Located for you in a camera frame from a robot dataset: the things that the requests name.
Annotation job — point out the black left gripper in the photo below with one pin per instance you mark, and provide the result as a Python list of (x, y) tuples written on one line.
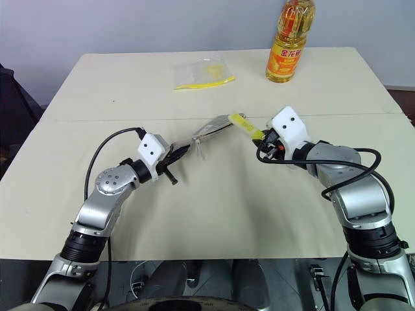
[(169, 174)]

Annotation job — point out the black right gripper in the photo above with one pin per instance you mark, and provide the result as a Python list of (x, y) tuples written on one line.
[(274, 147)]

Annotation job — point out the yellow highlighter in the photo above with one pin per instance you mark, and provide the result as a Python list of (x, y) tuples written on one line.
[(244, 124)]

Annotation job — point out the grey grid zip pouch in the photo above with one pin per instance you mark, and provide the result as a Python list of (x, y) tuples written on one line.
[(212, 128)]

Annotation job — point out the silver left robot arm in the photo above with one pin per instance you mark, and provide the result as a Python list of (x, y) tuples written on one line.
[(105, 191)]

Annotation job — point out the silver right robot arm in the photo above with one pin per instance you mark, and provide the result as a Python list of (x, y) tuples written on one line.
[(360, 201)]

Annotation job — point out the clear yellow-seal zip bag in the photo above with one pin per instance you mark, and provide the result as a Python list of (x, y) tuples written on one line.
[(201, 73)]

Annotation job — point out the yellow cooking oil bottle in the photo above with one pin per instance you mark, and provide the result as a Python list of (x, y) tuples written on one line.
[(287, 48)]

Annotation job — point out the dark fabric object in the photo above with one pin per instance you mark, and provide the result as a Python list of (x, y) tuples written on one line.
[(16, 116)]

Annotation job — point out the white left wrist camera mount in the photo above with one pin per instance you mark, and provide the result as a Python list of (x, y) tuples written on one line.
[(149, 149)]

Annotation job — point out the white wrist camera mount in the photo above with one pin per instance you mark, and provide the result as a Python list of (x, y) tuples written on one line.
[(288, 128), (149, 149)]

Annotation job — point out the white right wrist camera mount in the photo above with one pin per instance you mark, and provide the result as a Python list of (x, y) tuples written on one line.
[(288, 128)]

